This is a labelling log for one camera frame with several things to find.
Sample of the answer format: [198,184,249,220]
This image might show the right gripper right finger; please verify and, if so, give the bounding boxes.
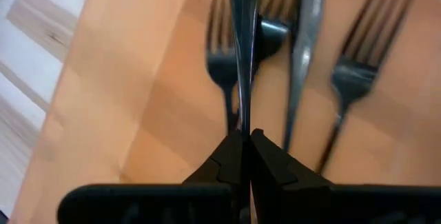
[249,128,441,224]

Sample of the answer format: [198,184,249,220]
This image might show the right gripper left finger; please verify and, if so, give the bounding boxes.
[57,129,249,224]

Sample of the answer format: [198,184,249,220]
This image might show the orange plastic bin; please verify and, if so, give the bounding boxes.
[10,0,441,224]

